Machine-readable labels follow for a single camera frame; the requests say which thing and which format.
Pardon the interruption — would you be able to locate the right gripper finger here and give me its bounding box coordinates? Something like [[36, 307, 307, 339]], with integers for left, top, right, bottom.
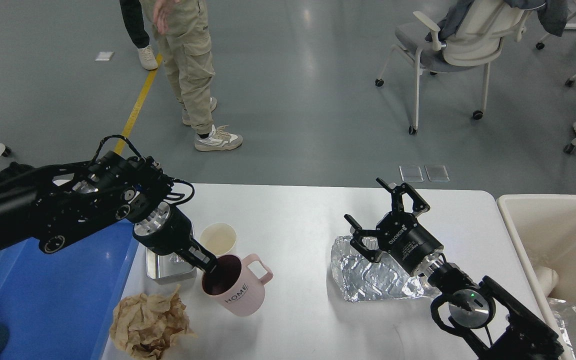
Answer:
[[343, 214, 384, 264], [375, 177, 431, 217]]

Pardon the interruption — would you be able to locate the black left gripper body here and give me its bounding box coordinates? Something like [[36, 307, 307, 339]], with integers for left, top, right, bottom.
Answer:
[[133, 202, 201, 262]]

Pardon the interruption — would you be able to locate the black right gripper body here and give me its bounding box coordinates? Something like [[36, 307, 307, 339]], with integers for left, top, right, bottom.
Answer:
[[375, 211, 444, 277]]

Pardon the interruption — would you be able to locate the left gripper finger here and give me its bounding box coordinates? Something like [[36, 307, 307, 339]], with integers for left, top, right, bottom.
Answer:
[[185, 241, 218, 274]]

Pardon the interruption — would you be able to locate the square steel container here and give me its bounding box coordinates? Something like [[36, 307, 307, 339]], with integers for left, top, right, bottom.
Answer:
[[145, 247, 198, 282]]

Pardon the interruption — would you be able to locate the pink mug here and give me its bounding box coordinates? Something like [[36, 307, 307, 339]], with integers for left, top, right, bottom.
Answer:
[[201, 253, 274, 317]]

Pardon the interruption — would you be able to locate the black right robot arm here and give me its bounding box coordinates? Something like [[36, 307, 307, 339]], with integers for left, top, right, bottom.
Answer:
[[344, 177, 564, 360]]

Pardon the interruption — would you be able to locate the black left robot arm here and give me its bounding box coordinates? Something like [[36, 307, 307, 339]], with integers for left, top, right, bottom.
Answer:
[[0, 151, 218, 274]]

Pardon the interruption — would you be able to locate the aluminium foil tray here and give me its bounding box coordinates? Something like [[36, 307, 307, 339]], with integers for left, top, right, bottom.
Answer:
[[330, 235, 440, 303]]

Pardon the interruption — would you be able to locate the white paper cup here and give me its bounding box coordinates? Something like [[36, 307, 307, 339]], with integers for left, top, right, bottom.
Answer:
[[198, 222, 238, 257]]

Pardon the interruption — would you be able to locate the crumpled brown paper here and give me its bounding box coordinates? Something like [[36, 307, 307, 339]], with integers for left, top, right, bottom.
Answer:
[[109, 285, 197, 360]]

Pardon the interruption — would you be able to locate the blue plastic tray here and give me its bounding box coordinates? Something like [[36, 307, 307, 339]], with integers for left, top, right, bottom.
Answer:
[[0, 220, 138, 360]]

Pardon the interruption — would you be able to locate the white tube in bin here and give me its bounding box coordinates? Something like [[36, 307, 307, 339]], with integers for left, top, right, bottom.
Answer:
[[534, 265, 560, 297]]

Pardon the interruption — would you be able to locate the beige plastic bin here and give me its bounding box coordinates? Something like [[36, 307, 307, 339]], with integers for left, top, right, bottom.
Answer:
[[497, 194, 576, 333]]

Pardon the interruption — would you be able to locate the person in beige trousers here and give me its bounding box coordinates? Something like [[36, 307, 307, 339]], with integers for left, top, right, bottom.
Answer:
[[141, 0, 243, 152]]

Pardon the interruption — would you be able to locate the foil trash in bin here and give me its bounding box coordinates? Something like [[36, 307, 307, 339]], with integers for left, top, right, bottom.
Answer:
[[547, 297, 576, 360]]

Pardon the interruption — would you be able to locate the white office chair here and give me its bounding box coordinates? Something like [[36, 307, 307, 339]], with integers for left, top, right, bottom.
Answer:
[[390, 0, 546, 135]]

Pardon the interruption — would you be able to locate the person in black trousers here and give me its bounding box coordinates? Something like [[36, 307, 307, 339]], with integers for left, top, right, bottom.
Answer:
[[119, 0, 159, 71]]

